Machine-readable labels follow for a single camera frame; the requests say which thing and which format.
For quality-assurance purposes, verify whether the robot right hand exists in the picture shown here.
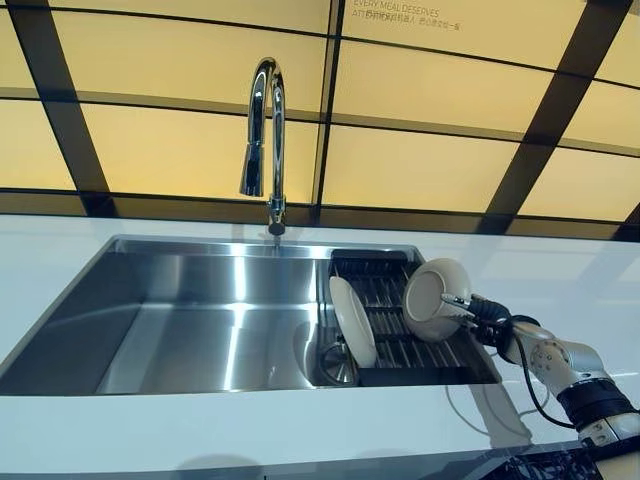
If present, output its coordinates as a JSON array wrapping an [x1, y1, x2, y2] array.
[[439, 292, 513, 348]]

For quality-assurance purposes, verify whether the deep cream plate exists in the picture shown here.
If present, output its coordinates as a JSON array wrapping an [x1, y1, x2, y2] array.
[[402, 257, 474, 343]]

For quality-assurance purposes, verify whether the black sink drying rack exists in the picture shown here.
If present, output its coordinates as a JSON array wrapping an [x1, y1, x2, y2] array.
[[328, 248, 501, 388]]

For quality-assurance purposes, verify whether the steel sink drain strainer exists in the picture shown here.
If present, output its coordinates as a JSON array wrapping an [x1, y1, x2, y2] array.
[[319, 342, 359, 384]]

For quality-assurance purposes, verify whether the white cabinet door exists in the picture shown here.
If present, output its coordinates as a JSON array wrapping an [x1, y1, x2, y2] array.
[[262, 452, 506, 480]]

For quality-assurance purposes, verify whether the chrome gooseneck kitchen faucet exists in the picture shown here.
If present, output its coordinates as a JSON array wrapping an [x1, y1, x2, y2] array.
[[238, 56, 288, 237]]

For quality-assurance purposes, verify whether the stainless steel sink basin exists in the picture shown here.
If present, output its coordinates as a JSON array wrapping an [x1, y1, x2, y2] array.
[[0, 233, 502, 397]]

